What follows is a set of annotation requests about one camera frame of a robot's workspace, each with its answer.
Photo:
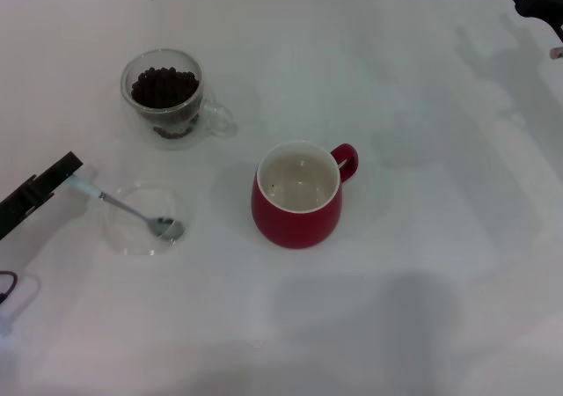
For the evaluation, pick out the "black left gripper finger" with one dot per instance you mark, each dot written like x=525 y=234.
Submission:
x=39 y=189

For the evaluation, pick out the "red ceramic mug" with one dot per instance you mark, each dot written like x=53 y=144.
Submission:
x=290 y=229

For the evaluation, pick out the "clear double-wall glass cup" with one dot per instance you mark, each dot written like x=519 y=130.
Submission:
x=145 y=125

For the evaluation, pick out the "dark coffee beans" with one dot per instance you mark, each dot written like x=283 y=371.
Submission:
x=163 y=88

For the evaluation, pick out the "small grey connector plug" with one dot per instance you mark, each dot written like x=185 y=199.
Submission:
x=557 y=53

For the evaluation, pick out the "clear glass saucer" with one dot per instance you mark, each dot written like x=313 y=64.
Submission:
x=127 y=237

